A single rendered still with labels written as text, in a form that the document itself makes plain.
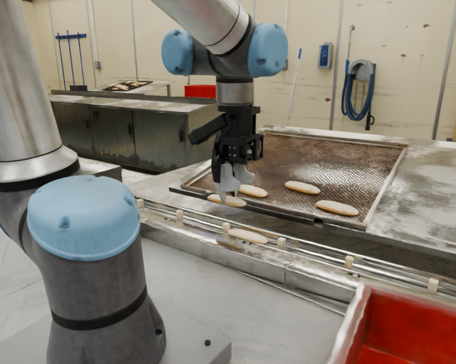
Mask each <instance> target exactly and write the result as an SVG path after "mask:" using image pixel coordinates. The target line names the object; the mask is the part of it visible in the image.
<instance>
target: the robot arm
mask: <svg viewBox="0 0 456 364"><path fill-rule="evenodd" d="M150 1H152V2H153V3H154V4H155V5H157V6H158V7H159V8H160V9H161V10H162V11H163V12H164V13H166V14H167V15H168V16H169V17H171V18H172V19H173V20H174V21H176V23H178V24H179V25H180V26H181V27H182V29H173V30H170V31H169V32H167V33H166V35H165V36H164V38H163V40H162V46H161V54H162V62H163V64H164V66H165V68H166V70H168V72H169V73H171V74H174V75H183V76H185V77H187V76H188V75H209V76H216V102H217V103H219V104H217V111H219V112H225V113H223V114H221V115H220V116H218V117H216V118H215V119H213V120H211V121H209V122H208V123H206V124H205V125H203V126H202V127H199V128H197V129H194V130H193V131H192V132H191V133H190V134H189V135H187V137H188V139H189V141H190V143H191V145H194V144H197V145H199V144H203V143H204V142H206V141H208V139H209V138H211V137H212V136H214V135H215V134H217V135H216V138H215V140H214V148H213V149H212V158H211V172H212V176H213V180H214V183H215V186H216V190H217V192H218V195H219V197H220V199H221V201H222V203H224V204H225V203H226V192H229V191H230V193H231V195H232V197H236V195H237V191H239V190H240V185H243V184H250V183H253V182H254V176H253V175H252V174H251V173H249V172H248V171H246V169H245V165H247V162H248V161H251V160H253V161H257V160H259V159H260V158H263V134H256V114H258V113H260V106H252V104H250V103H251V102H252V101H253V78H258V77H272V76H274V75H276V74H278V73H279V72H280V71H281V70H282V69H283V67H284V64H285V63H286V59H287V56H288V50H289V46H288V40H287V36H286V33H285V32H284V30H283V29H282V27H280V26H279V25H277V24H275V23H267V22H262V23H260V24H259V23H257V22H256V21H255V20H254V19H253V18H252V17H251V16H250V15H249V14H248V12H247V11H246V10H245V9H244V8H243V7H242V6H241V4H240V3H239V2H238V1H237V0H150ZM260 141H261V152H260ZM225 161H229V162H228V163H224V162H225ZM140 224H141V223H140V216H139V211H138V209H137V207H136V201H135V198H134V195H133V193H132V192H131V190H130V189H129V187H127V186H126V185H125V184H123V183H121V182H120V181H117V180H115V179H113V178H108V177H105V176H100V177H97V178H96V177H95V176H94V175H83V174H82V169H81V166H80V164H79V158H78V156H77V153H76V152H74V151H73V150H71V149H69V148H68V147H65V146H64V145H63V144H62V142H61V138H60V134H59V132H58V127H57V124H56V120H55V117H54V115H53V110H52V107H51V102H50V100H49V97H48V92H47V90H46V87H45V83H44V79H43V75H42V72H41V69H40V65H39V62H38V58H37V55H36V52H35V47H34V45H33V41H32V37H31V34H30V30H29V27H28V24H27V20H26V17H25V13H24V9H23V7H22V2H21V0H0V228H1V229H2V230H3V232H4V233H5V234H6V235H7V236H8V237H9V238H11V239H12V240H13V241H14V242H15V243H16V244H17V245H18V246H19V247H20V248H21V249H22V250H23V251H24V252H25V253H26V254H27V255H28V257H29V258H30V259H31V260H32V261H33V262H34V263H35V264H36V266H37V267H38V268H39V270H40V273H41V274H42V277H43V282H44V285H45V291H46V295H47V298H48V303H49V306H50V310H51V315H52V322H51V330H50V334H49V339H48V346H47V352H46V364H159V363H160V361H161V359H162V357H163V355H164V353H165V348H166V334H165V325H164V322H163V320H162V317H161V316H160V314H159V311H158V310H157V308H156V306H155V304H154V303H153V301H152V299H151V298H150V296H149V294H148V292H147V287H146V276H145V270H144V259H143V253H142V247H141V236H140Z"/></svg>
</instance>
